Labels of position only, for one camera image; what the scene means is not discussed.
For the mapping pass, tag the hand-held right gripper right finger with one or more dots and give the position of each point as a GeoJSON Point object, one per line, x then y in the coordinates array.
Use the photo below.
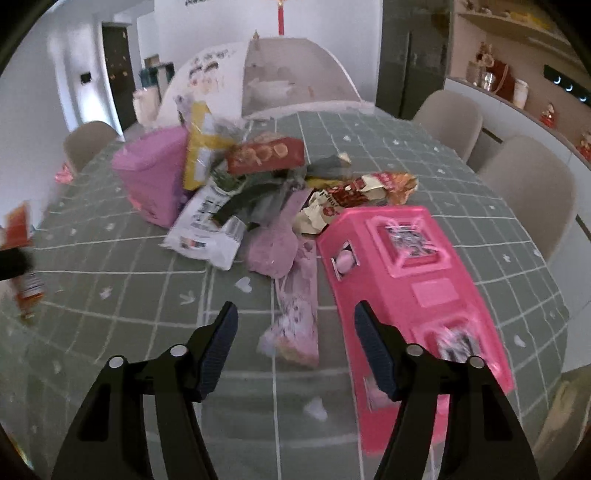
{"type": "Point", "coordinates": [374, 355]}

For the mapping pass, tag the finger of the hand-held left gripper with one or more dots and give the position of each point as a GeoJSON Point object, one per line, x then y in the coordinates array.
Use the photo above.
{"type": "Point", "coordinates": [14, 264]}

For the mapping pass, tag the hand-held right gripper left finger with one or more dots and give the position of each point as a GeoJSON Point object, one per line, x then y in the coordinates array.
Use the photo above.
{"type": "Point", "coordinates": [221, 350]}

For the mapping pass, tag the hot pink swing-lid bin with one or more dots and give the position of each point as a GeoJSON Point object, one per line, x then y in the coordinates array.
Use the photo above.
{"type": "Point", "coordinates": [434, 295]}

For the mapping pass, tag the long pink printed wrapper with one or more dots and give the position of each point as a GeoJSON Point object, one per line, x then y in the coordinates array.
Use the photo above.
{"type": "Point", "coordinates": [298, 318]}

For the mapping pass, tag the red packet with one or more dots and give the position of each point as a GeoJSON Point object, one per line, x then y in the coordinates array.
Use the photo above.
{"type": "Point", "coordinates": [64, 174]}

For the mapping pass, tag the green checkered tablecloth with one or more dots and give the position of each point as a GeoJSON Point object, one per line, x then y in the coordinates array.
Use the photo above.
{"type": "Point", "coordinates": [138, 286]}

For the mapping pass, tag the plain purple wrapper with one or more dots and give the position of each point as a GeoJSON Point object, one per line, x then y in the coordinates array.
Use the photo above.
{"type": "Point", "coordinates": [272, 251]}

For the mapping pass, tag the beige dining chair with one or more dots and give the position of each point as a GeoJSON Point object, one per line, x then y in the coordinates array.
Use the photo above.
{"type": "Point", "coordinates": [87, 143]}
{"type": "Point", "coordinates": [450, 120]}
{"type": "Point", "coordinates": [531, 194]}

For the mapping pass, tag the small lilac bin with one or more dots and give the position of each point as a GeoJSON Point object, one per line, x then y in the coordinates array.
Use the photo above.
{"type": "Point", "coordinates": [147, 180]}

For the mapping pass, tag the red gold crumpled wrapper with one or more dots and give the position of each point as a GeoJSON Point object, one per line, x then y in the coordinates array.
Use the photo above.
{"type": "Point", "coordinates": [360, 194]}

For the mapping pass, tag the red cookie pack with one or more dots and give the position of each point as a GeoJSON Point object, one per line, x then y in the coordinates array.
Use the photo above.
{"type": "Point", "coordinates": [265, 156]}

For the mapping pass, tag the white jug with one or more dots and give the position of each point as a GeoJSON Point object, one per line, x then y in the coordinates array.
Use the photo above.
{"type": "Point", "coordinates": [147, 107]}

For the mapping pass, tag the yellow white snack bag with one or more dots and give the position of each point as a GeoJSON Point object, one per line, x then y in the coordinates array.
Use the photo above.
{"type": "Point", "coordinates": [198, 143]}

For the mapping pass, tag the dark door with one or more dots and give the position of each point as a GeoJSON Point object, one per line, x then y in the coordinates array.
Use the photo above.
{"type": "Point", "coordinates": [119, 78]}

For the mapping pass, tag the white sideboard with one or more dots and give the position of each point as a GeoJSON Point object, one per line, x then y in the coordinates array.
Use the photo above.
{"type": "Point", "coordinates": [568, 138]}

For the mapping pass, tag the red figurine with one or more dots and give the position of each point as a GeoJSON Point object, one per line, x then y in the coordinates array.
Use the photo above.
{"type": "Point", "coordinates": [585, 146]}
{"type": "Point", "coordinates": [549, 115]}

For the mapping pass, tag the glass jar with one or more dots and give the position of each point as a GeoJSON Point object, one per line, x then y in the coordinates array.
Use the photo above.
{"type": "Point", "coordinates": [478, 76]}

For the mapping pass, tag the white paper cup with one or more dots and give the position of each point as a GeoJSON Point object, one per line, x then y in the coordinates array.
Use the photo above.
{"type": "Point", "coordinates": [521, 94]}

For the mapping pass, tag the white mesh food cover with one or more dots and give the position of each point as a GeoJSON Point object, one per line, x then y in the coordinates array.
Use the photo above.
{"type": "Point", "coordinates": [300, 60]}

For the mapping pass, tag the dark tall cabinet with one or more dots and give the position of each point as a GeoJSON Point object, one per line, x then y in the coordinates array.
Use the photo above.
{"type": "Point", "coordinates": [411, 55]}

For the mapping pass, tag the red handbag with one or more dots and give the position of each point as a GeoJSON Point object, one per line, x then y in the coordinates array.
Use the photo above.
{"type": "Point", "coordinates": [501, 81]}

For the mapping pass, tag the black light strip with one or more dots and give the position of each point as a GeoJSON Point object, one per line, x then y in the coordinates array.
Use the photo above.
{"type": "Point", "coordinates": [565, 83]}

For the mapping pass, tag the black wall switch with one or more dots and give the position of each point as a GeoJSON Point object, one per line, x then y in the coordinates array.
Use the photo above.
{"type": "Point", "coordinates": [86, 78]}

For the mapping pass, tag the red tassel wall ornament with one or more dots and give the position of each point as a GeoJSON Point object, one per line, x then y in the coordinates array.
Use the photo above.
{"type": "Point", "coordinates": [280, 18]}

